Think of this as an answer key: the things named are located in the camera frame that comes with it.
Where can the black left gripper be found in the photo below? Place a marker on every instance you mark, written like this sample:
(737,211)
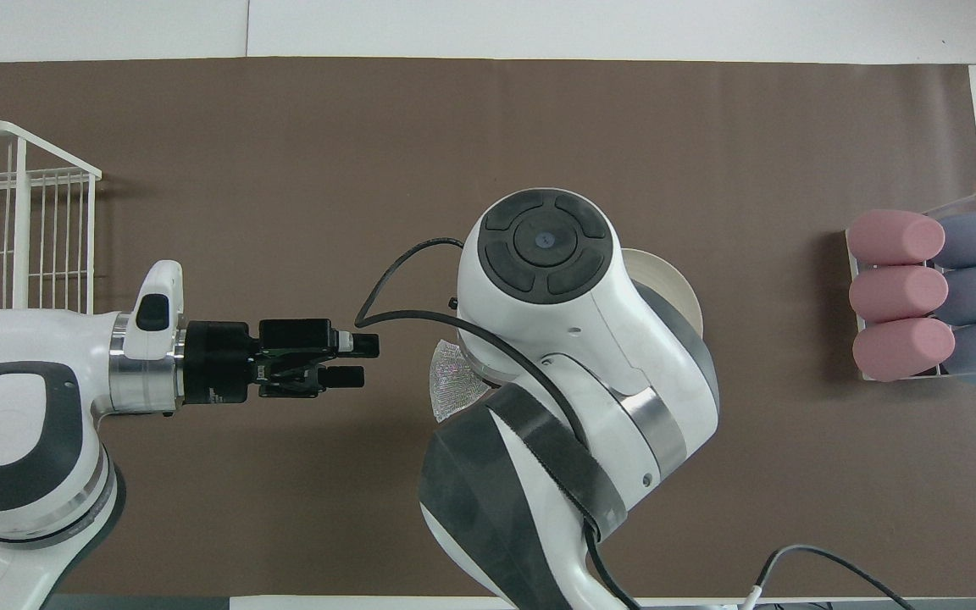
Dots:
(217,360)

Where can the clear plastic packet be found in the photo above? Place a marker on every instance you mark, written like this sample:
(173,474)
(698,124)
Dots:
(454,381)

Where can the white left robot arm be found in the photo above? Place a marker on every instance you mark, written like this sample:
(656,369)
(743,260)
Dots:
(22,424)

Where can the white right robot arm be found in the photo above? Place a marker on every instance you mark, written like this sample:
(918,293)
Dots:
(556,356)

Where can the brown table mat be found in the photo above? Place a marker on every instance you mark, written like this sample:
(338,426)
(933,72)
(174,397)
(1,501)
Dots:
(285,491)

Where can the pink plastic cup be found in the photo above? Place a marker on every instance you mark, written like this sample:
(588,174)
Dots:
(903,349)
(895,237)
(899,294)

